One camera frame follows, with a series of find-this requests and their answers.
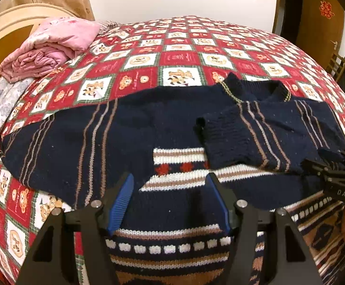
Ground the red printed patchwork bedspread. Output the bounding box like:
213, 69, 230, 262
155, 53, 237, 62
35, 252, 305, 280
0, 15, 345, 285

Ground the navy striped knit sweater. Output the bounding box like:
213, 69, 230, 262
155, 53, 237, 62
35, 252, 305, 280
0, 73, 345, 285

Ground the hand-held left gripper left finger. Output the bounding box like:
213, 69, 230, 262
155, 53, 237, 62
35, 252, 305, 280
17, 171, 135, 285

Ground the folded pink quilt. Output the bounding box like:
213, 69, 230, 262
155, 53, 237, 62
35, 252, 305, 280
0, 17, 102, 82

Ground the red paper door decoration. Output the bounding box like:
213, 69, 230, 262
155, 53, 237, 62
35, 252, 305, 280
319, 0, 335, 18

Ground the beige round headboard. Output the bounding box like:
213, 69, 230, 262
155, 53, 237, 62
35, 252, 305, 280
0, 4, 78, 104

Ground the brown wooden door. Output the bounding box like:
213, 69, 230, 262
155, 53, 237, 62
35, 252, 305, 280
295, 0, 345, 66

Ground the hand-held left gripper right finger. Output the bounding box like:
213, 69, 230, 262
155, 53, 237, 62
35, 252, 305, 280
205, 172, 324, 285

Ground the brown wooden door frame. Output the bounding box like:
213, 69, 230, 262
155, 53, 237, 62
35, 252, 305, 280
272, 0, 283, 35

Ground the wooden chair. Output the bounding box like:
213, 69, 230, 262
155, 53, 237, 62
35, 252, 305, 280
325, 52, 345, 81

